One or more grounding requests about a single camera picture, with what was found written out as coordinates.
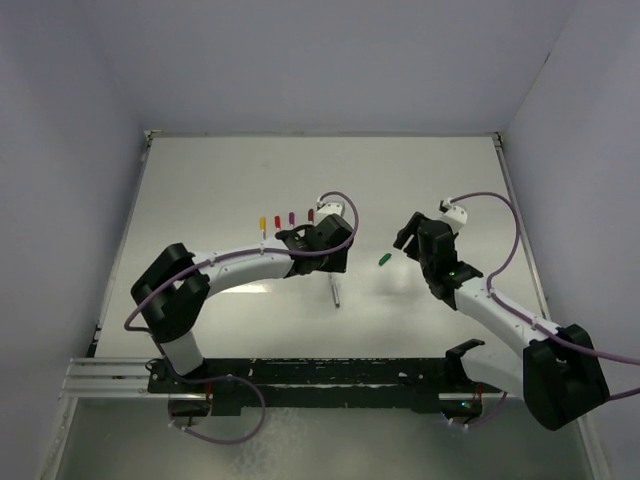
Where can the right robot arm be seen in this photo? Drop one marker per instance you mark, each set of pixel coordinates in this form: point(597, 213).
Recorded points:
point(544, 364)

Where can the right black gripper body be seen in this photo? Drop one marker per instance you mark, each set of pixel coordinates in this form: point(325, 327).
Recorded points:
point(427, 269)

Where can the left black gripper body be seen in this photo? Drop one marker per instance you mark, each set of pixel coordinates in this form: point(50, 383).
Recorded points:
point(334, 263)

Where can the aluminium rail frame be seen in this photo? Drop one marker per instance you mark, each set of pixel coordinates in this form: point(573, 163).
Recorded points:
point(105, 378)

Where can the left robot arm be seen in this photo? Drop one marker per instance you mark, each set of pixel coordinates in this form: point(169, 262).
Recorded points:
point(172, 291)

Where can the yellow-end white marker pen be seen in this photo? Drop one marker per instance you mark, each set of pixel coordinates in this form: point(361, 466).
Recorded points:
point(263, 234)

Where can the green-end white marker pen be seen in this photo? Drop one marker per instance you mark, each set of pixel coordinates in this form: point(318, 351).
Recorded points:
point(335, 290)

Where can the green pen cap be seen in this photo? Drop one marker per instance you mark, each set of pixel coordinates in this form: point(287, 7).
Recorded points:
point(384, 259)

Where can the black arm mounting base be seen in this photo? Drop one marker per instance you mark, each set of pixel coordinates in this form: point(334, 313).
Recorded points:
point(224, 387)

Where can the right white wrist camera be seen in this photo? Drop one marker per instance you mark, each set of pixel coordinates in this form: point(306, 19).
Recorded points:
point(454, 212)

